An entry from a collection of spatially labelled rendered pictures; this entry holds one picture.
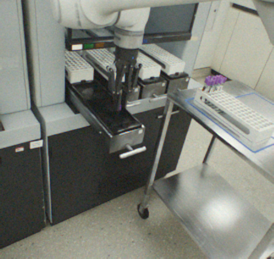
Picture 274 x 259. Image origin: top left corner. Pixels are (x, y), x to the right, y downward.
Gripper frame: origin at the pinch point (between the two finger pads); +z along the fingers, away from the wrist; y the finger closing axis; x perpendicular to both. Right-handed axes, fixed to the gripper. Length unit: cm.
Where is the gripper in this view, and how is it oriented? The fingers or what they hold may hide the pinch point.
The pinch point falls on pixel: (120, 99)
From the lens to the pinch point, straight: 97.3
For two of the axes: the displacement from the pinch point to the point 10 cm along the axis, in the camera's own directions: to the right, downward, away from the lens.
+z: -1.4, 8.1, 5.7
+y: -8.2, 2.3, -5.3
